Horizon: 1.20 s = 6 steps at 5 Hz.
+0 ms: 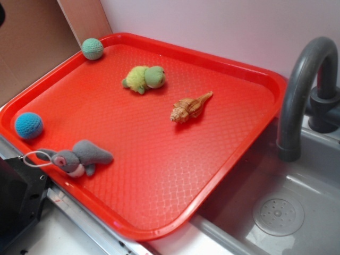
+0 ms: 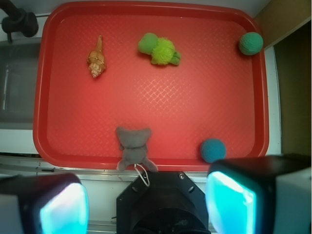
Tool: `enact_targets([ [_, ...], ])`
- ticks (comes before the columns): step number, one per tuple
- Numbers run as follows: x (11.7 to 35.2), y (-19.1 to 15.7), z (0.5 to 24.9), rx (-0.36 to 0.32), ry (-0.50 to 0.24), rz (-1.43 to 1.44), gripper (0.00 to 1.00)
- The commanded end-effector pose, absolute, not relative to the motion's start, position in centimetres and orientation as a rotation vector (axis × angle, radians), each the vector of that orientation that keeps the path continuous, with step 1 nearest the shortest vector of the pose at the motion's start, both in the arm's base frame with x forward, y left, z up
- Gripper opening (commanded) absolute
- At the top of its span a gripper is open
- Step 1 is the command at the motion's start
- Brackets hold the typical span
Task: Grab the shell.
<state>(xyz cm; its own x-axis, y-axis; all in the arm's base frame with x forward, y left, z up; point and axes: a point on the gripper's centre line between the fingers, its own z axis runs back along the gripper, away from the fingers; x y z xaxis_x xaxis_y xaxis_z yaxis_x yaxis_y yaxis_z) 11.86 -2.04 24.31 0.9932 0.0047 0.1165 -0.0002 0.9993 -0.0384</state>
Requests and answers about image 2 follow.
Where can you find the red plastic tray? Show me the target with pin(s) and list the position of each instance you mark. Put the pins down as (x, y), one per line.
(215, 92)

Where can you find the grey metal side panel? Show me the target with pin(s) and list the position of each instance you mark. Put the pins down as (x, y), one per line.
(18, 76)

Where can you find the blue foam ball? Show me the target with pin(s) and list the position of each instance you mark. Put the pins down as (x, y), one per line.
(212, 150)

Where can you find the green foam ball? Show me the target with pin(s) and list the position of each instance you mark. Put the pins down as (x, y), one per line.
(250, 43)

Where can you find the green plush turtle toy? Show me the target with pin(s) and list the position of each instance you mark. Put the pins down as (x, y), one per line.
(161, 50)

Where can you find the grey plush mouse toy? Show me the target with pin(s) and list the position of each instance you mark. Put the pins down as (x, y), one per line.
(133, 144)

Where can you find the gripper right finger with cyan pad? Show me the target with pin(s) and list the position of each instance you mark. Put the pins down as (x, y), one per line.
(261, 195)

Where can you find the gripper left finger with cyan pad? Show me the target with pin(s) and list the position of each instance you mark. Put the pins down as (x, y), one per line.
(43, 204)

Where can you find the brown spiral seashell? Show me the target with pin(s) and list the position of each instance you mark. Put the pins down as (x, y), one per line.
(96, 60)

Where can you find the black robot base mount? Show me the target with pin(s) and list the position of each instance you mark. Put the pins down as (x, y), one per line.
(171, 204)

